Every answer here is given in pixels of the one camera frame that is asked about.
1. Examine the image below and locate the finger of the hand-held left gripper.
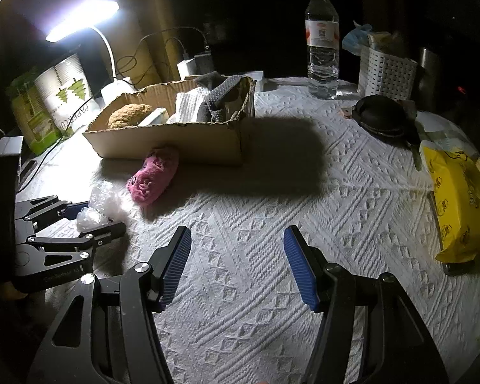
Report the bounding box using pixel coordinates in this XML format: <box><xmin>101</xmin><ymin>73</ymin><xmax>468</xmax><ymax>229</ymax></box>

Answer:
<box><xmin>26</xmin><ymin>221</ymin><xmax>127</xmax><ymax>249</ymax></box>
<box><xmin>15</xmin><ymin>195</ymin><xmax>91</xmax><ymax>225</ymax></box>

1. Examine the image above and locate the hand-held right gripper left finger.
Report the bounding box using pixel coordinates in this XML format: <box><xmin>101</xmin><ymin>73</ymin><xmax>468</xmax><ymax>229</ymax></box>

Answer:
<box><xmin>26</xmin><ymin>226</ymin><xmax>193</xmax><ymax>384</ymax></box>

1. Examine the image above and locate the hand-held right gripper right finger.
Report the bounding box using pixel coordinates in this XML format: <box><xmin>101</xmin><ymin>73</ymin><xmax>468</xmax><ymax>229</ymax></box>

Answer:
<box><xmin>283</xmin><ymin>225</ymin><xmax>451</xmax><ymax>384</ymax></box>

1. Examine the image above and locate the clear bubble wrap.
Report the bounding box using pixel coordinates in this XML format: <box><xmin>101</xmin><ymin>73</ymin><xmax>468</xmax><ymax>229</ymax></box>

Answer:
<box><xmin>76</xmin><ymin>180</ymin><xmax>123</xmax><ymax>233</ymax></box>

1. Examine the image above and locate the brown cardboard box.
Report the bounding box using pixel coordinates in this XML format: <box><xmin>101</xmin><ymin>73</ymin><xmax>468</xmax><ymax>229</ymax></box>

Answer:
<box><xmin>82</xmin><ymin>75</ymin><xmax>259</xmax><ymax>166</ymax></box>

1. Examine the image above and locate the white paper towel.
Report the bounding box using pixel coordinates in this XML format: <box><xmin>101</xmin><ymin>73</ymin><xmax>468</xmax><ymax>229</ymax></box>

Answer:
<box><xmin>168</xmin><ymin>87</ymin><xmax>212</xmax><ymax>124</ymax></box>

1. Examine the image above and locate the pink plush toy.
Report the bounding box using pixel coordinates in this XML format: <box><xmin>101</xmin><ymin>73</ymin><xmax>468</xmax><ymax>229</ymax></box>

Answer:
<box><xmin>127</xmin><ymin>146</ymin><xmax>180</xmax><ymax>206</ymax></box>

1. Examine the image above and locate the white textured tablecloth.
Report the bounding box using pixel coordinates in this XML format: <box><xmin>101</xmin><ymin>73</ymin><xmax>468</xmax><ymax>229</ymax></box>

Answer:
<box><xmin>20</xmin><ymin>77</ymin><xmax>480</xmax><ymax>384</ymax></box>

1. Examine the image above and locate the brown plush toy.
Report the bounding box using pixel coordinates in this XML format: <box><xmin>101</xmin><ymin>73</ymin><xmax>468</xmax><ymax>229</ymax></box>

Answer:
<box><xmin>108</xmin><ymin>104</ymin><xmax>153</xmax><ymax>129</ymax></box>

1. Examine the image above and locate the green white paper towel pack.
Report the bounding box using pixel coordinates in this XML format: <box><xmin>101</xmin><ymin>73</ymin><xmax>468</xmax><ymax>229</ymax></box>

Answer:
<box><xmin>6</xmin><ymin>54</ymin><xmax>94</xmax><ymax>156</ymax></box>

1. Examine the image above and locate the yellow plastic packet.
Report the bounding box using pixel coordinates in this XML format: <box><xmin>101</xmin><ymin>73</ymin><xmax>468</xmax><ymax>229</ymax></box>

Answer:
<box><xmin>420</xmin><ymin>146</ymin><xmax>480</xmax><ymax>265</ymax></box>

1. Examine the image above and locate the black round zip case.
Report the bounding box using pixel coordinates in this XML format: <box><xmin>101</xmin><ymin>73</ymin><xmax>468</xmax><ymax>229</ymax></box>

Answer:
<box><xmin>352</xmin><ymin>95</ymin><xmax>420</xmax><ymax>145</ymax></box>

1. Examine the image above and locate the grey dotted sock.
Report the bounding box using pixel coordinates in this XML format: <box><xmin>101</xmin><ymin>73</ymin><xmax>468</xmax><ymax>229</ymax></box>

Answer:
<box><xmin>202</xmin><ymin>75</ymin><xmax>246</xmax><ymax>123</ymax></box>

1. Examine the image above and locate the dark grey cloth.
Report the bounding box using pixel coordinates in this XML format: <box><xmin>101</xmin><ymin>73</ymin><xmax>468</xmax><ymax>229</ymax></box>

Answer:
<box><xmin>193</xmin><ymin>71</ymin><xmax>225</xmax><ymax>89</ymax></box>

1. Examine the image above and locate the white power strip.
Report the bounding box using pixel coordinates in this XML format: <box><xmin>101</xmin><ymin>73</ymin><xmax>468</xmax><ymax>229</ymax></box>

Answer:
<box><xmin>184</xmin><ymin>71</ymin><xmax>265</xmax><ymax>92</ymax></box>

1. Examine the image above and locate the white desk lamp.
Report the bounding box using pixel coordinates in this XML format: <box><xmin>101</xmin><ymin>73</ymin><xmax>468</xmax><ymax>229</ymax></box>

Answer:
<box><xmin>45</xmin><ymin>0</ymin><xmax>140</xmax><ymax>107</ymax></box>

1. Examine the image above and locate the black charger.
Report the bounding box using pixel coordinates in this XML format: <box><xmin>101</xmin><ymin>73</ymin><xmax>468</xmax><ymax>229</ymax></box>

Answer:
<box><xmin>194</xmin><ymin>46</ymin><xmax>214</xmax><ymax>73</ymax></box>

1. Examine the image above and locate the white plastic bag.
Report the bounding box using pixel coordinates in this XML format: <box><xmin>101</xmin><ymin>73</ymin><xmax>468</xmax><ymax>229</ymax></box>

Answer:
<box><xmin>414</xmin><ymin>110</ymin><xmax>470</xmax><ymax>147</ymax></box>

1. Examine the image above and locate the clear plastic water bottle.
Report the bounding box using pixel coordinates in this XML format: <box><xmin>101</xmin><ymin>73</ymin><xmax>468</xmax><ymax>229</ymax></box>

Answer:
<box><xmin>304</xmin><ymin>0</ymin><xmax>340</xmax><ymax>100</ymax></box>

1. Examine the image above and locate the white perforated plastic basket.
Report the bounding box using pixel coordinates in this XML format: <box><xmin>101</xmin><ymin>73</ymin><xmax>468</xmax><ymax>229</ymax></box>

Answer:
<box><xmin>358</xmin><ymin>44</ymin><xmax>419</xmax><ymax>102</ymax></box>

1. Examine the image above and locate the steel cup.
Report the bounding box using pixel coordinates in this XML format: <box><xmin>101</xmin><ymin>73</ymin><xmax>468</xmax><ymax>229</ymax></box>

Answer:
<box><xmin>418</xmin><ymin>47</ymin><xmax>444</xmax><ymax>100</ymax></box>

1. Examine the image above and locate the blue face mask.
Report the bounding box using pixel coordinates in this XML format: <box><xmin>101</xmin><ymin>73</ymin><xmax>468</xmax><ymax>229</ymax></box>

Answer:
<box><xmin>342</xmin><ymin>24</ymin><xmax>372</xmax><ymax>51</ymax></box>

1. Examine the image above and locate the pale yellow packet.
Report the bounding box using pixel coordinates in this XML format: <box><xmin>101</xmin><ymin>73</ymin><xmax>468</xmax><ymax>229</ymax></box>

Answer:
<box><xmin>368</xmin><ymin>32</ymin><xmax>409</xmax><ymax>59</ymax></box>

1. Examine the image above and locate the black charger cable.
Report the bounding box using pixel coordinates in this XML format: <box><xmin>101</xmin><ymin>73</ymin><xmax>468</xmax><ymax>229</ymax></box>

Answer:
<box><xmin>116</xmin><ymin>38</ymin><xmax>188</xmax><ymax>89</ymax></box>
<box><xmin>116</xmin><ymin>28</ymin><xmax>209</xmax><ymax>89</ymax></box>

